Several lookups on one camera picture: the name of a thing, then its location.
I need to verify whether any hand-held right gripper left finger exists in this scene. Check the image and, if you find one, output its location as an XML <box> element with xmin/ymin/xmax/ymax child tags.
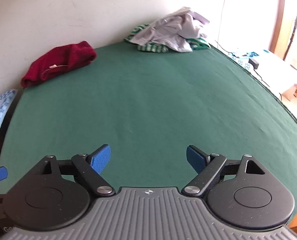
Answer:
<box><xmin>38</xmin><ymin>144</ymin><xmax>116</xmax><ymax>197</ymax></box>

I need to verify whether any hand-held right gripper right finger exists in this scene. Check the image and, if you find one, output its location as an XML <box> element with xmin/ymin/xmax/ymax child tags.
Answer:
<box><xmin>182</xmin><ymin>145</ymin><xmax>266</xmax><ymax>197</ymax></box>

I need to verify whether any white shirt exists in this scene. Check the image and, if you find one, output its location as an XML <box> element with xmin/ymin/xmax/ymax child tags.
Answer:
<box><xmin>130</xmin><ymin>6</ymin><xmax>210</xmax><ymax>53</ymax></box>

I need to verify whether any red knitted sweater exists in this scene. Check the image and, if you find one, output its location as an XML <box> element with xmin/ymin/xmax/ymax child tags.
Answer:
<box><xmin>21</xmin><ymin>41</ymin><xmax>97</xmax><ymax>88</ymax></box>

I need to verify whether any blue patterned bag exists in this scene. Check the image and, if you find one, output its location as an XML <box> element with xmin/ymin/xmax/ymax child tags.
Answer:
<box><xmin>238</xmin><ymin>51</ymin><xmax>260</xmax><ymax>59</ymax></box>

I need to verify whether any cardboard box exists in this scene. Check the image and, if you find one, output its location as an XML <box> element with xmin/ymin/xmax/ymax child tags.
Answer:
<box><xmin>281</xmin><ymin>80</ymin><xmax>297</xmax><ymax>102</ymax></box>

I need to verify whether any green striped shirt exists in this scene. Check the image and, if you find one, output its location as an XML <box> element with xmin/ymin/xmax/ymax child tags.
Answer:
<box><xmin>125</xmin><ymin>24</ymin><xmax>211</xmax><ymax>54</ymax></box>

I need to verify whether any white side table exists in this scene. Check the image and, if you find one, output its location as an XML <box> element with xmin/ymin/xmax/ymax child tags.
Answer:
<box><xmin>228</xmin><ymin>49</ymin><xmax>297</xmax><ymax>98</ymax></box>

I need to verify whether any dark bed frame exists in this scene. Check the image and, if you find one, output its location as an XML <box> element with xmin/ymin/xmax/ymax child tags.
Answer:
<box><xmin>0</xmin><ymin>90</ymin><xmax>22</xmax><ymax>173</ymax></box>

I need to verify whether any black adapter cable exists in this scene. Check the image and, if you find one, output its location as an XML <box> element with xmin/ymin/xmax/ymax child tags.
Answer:
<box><xmin>253</xmin><ymin>67</ymin><xmax>284</xmax><ymax>102</ymax></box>

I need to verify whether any white wall cable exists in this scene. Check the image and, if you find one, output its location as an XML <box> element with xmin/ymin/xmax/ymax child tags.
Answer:
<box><xmin>215</xmin><ymin>0</ymin><xmax>227</xmax><ymax>53</ymax></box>

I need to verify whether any wooden door frame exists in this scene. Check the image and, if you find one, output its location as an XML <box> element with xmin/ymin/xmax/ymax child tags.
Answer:
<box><xmin>268</xmin><ymin>0</ymin><xmax>297</xmax><ymax>60</ymax></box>

